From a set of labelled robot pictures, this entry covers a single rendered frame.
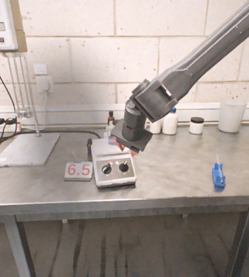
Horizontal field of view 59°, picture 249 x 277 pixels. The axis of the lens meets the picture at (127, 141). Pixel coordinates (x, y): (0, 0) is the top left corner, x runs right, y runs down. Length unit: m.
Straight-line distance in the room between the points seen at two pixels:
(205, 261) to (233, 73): 1.03
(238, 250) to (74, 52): 1.12
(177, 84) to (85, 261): 1.14
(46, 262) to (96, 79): 1.02
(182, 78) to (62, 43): 0.86
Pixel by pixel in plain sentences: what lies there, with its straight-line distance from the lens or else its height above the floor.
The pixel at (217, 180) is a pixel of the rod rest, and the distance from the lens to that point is 0.78.
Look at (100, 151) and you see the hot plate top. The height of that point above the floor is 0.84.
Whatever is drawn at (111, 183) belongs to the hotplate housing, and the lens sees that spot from 0.71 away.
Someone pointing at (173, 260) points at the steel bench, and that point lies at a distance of 1.40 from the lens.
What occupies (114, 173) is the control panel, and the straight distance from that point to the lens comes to 0.72.
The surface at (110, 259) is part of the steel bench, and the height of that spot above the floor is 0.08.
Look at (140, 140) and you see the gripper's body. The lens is 0.59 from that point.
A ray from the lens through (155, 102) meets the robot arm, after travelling 0.46.
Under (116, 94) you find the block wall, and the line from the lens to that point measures 1.24.
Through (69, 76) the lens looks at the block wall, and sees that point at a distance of 1.24.
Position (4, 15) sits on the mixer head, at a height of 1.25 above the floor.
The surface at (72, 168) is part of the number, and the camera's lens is 0.79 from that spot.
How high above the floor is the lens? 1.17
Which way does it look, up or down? 24 degrees down
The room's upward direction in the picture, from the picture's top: straight up
